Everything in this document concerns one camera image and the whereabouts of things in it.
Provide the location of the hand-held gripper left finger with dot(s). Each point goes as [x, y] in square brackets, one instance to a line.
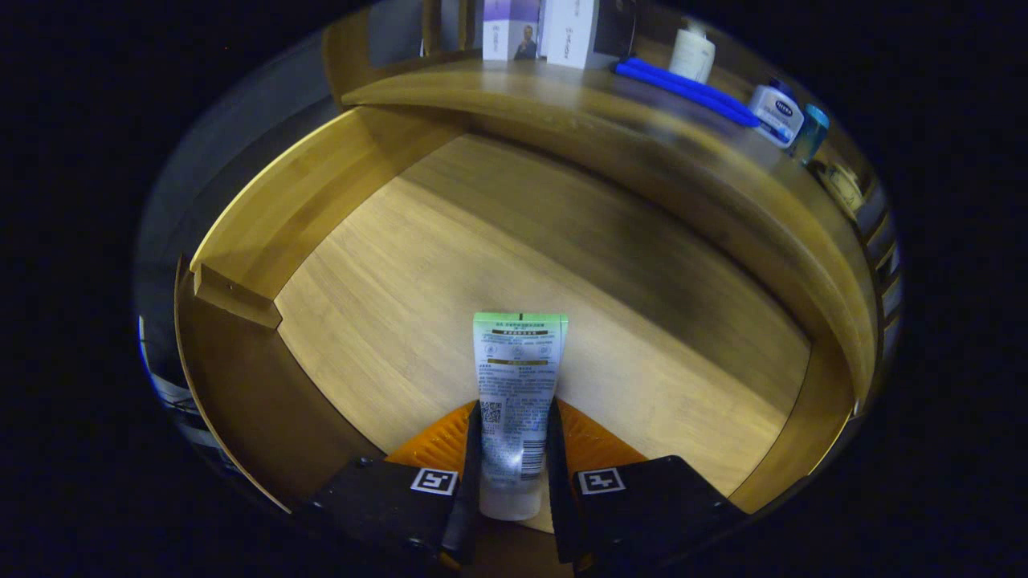
[472, 498]

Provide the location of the pink purple book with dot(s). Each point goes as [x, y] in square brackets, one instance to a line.
[502, 28]

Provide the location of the beige lidded ceramic teacup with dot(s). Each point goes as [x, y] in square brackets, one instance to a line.
[842, 186]

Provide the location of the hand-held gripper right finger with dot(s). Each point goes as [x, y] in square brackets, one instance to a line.
[558, 506]

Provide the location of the green and white tube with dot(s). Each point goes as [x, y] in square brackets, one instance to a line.
[518, 377]

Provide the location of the brown wooden countertop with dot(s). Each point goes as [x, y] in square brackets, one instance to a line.
[562, 80]

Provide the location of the white pump bottle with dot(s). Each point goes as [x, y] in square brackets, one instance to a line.
[692, 56]

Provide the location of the white and black book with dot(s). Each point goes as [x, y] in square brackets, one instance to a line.
[570, 32]

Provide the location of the brown wooden cabinet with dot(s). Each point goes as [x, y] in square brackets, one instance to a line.
[349, 56]

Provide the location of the blue folded cloth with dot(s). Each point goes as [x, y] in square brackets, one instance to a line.
[683, 87]

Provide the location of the brown wooden drawer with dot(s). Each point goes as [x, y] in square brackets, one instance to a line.
[482, 241]

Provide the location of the teal spray can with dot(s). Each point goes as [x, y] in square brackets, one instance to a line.
[811, 132]

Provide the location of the white bottle with blue cap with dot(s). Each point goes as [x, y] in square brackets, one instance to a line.
[775, 112]

